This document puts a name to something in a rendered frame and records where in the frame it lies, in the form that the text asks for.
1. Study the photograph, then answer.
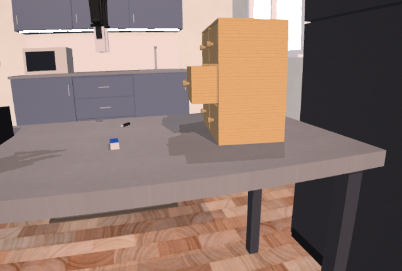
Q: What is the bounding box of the small wooden chest of drawers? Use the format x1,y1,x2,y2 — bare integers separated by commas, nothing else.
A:
202,18,289,146

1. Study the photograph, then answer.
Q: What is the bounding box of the white eraser with blue sleeve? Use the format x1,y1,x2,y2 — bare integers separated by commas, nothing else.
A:
110,138,119,150

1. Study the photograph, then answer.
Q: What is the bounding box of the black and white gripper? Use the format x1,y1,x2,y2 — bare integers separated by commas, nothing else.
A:
89,0,110,53

